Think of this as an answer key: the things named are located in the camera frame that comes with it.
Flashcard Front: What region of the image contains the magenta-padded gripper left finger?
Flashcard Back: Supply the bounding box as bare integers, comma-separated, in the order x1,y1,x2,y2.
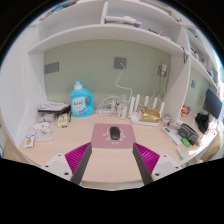
41,142,93,186

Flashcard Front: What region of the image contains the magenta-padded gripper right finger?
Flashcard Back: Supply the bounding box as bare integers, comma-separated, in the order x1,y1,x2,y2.
132,142,183,186

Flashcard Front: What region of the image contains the black computer mouse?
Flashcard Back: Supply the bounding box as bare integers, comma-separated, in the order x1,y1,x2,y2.
109,126,121,141

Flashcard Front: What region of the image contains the pink printed mouse pad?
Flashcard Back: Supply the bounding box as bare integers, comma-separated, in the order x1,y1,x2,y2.
90,122,137,150

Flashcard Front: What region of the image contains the white remote control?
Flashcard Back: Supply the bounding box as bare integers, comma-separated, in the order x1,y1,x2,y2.
162,125,183,146

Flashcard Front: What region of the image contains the white green-capped marker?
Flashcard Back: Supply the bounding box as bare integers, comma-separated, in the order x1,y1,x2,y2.
175,147,185,161

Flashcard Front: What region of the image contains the cream cardboard box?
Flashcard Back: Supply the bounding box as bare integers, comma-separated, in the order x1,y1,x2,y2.
57,113,70,129

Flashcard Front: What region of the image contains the white router with antennas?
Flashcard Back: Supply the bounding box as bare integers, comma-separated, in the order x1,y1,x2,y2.
128,94,167,127

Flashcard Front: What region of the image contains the small metal cup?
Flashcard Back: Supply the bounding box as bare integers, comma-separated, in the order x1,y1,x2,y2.
162,113,172,127

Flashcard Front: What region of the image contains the gold snack bag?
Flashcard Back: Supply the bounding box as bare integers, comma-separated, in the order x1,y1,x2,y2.
138,106,161,123

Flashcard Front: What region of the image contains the clear plastic bag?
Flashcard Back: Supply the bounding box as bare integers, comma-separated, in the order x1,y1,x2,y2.
32,120,54,143

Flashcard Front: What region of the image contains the black zip pouch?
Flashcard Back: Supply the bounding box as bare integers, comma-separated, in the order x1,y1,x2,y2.
177,123,200,146

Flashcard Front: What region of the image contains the silver foil packet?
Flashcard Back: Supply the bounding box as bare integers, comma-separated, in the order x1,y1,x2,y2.
37,113,57,124

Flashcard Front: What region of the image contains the white sachet with yellow print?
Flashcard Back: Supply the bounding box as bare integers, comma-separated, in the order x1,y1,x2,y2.
24,130,37,149

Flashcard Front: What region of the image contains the white power strip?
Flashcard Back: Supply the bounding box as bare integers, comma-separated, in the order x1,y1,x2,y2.
96,108,118,117

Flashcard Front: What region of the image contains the blue detergent bottle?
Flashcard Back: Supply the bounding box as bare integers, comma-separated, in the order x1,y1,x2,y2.
69,80,95,118

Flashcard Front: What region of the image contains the small clear red-labelled bottle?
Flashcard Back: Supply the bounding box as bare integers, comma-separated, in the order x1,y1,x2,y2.
117,98,129,120

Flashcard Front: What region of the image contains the black bag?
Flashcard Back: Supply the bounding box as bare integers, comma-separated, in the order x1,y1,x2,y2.
194,112,211,134

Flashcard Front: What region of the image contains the black computer monitor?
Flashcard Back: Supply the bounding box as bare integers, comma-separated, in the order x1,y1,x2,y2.
202,88,224,120

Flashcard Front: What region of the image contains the white shelf unit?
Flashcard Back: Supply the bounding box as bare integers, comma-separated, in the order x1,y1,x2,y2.
28,0,220,116

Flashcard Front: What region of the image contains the white cable bundle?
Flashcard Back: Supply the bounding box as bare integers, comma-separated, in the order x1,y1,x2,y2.
97,95,119,114

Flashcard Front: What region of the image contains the white wall cable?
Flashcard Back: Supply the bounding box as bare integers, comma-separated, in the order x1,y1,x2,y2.
114,63,134,99

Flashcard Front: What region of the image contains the white wall adapter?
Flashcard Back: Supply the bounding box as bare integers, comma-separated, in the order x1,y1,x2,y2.
158,63,169,78

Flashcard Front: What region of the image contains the grey blank wall plate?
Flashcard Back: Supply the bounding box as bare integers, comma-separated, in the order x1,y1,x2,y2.
44,61,60,75

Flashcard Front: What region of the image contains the grey wall socket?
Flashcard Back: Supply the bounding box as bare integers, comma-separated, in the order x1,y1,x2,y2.
113,56,128,70

